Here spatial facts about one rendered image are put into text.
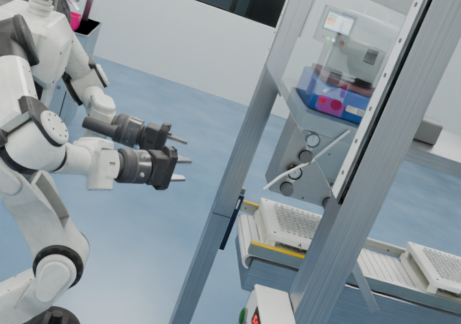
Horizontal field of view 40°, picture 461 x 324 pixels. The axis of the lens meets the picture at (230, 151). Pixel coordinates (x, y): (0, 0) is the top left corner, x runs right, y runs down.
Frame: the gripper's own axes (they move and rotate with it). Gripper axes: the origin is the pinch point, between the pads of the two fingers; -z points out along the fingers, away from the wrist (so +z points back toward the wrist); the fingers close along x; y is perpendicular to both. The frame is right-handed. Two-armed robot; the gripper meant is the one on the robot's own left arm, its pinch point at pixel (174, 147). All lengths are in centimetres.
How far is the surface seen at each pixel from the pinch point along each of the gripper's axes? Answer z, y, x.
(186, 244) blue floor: -15, -136, 98
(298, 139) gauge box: -30.1, 19.7, -20.5
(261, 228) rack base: -32.2, 2.2, 13.8
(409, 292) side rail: -78, 10, 14
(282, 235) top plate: -36.9, 12.4, 9.1
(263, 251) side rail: -33.2, 16.3, 14.0
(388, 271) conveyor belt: -75, -5, 16
